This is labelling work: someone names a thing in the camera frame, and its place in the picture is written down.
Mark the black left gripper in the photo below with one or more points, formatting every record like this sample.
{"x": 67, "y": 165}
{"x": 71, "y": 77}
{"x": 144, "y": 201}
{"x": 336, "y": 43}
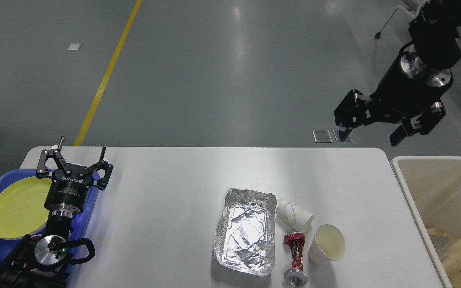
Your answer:
{"x": 70, "y": 192}

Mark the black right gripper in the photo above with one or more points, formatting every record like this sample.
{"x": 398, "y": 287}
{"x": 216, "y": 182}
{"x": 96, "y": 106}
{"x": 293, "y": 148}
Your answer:
{"x": 408, "y": 89}

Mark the yellow plastic plate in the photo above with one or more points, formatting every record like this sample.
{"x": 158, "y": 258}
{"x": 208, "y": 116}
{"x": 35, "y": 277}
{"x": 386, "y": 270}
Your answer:
{"x": 22, "y": 208}

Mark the large foil tray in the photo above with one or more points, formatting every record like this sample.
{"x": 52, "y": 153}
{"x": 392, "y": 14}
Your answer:
{"x": 245, "y": 234}

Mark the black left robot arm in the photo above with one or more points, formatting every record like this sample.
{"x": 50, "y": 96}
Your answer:
{"x": 43, "y": 261}

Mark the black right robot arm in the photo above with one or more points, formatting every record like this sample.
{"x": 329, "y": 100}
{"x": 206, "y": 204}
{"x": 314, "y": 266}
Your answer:
{"x": 433, "y": 38}

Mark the right floor socket plate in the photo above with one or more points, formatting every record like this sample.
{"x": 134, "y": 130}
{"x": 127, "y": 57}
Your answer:
{"x": 348, "y": 136}

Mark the floor socket plate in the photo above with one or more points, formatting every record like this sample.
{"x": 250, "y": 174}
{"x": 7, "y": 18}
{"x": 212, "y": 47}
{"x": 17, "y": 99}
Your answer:
{"x": 322, "y": 136}
{"x": 348, "y": 136}

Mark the left floor socket plate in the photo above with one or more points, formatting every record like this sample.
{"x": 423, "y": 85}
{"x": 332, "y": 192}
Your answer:
{"x": 322, "y": 136}

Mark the white office chair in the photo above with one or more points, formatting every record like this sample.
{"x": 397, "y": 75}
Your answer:
{"x": 409, "y": 8}

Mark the beige plastic bin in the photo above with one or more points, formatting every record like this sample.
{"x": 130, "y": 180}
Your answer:
{"x": 432, "y": 188}

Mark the lying white paper cup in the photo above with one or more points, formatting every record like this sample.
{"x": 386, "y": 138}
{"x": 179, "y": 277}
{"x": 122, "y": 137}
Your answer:
{"x": 294, "y": 216}

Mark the crushed white paper cup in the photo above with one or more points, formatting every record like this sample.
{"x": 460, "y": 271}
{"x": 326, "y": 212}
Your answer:
{"x": 328, "y": 244}

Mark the crushed red can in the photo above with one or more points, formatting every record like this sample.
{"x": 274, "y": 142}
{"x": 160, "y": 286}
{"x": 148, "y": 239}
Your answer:
{"x": 295, "y": 275}

